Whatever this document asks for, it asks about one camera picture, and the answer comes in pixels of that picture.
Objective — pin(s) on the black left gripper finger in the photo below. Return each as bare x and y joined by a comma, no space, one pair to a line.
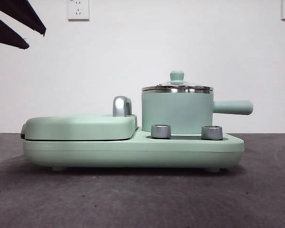
4,32
19,12

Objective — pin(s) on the glass lid with green knob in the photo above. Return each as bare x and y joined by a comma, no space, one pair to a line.
177,76

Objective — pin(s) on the mint green griddle cover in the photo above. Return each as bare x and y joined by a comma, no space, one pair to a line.
78,127

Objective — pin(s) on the mint green breakfast machine base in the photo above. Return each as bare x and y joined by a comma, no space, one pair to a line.
133,154

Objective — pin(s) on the silver control knob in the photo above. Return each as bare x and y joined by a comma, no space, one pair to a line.
211,133
160,131

